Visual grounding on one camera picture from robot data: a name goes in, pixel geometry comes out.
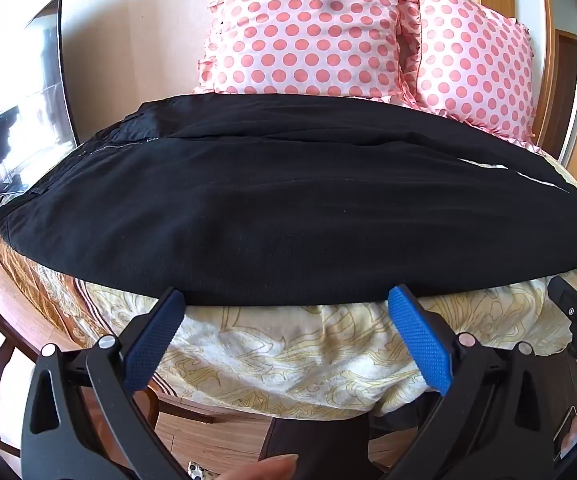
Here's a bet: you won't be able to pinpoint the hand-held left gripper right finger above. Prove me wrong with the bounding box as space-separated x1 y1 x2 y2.
387 284 569 480

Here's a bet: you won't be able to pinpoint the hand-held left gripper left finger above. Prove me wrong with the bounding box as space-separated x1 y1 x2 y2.
18 286 188 480

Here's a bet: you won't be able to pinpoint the black pants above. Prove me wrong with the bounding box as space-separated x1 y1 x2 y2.
0 92 577 308

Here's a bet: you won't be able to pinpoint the person's left hand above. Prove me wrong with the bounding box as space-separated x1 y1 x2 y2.
217 454 300 480

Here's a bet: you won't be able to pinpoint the yellow patterned bedspread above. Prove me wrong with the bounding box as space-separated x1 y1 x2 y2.
0 147 577 422

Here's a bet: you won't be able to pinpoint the person's left leg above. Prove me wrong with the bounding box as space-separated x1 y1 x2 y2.
262 412 373 480

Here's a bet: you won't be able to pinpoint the pink polka dot pillow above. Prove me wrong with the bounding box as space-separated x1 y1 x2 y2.
192 0 421 106
398 0 540 145

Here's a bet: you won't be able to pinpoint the wooden bed frame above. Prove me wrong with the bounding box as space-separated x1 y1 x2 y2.
136 377 289 428

